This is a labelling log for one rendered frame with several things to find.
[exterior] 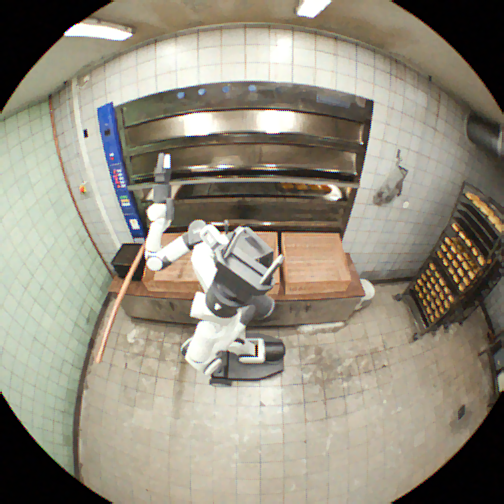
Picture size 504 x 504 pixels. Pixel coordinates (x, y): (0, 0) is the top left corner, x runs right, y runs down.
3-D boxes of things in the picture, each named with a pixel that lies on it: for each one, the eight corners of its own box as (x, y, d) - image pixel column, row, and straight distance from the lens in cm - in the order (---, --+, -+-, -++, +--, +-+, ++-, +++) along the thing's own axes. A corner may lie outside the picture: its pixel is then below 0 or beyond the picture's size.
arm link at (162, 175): (176, 168, 101) (175, 192, 102) (158, 168, 104) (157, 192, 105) (168, 167, 89) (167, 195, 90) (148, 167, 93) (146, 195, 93)
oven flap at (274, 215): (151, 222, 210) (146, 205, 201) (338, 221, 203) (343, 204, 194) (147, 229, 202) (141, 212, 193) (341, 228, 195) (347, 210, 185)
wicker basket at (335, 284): (278, 254, 203) (280, 231, 185) (332, 253, 218) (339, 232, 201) (284, 295, 172) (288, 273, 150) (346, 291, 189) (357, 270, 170)
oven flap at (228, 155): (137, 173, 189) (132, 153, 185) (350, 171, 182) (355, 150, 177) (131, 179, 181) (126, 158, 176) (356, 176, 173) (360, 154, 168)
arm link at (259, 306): (241, 320, 83) (262, 293, 83) (254, 331, 77) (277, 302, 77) (221, 307, 75) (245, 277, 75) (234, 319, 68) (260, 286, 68)
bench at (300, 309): (144, 284, 284) (127, 252, 247) (334, 286, 267) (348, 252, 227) (131, 321, 259) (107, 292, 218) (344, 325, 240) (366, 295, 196)
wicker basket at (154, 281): (161, 253, 222) (153, 232, 206) (213, 253, 206) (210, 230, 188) (147, 291, 194) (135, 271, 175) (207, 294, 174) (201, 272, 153)
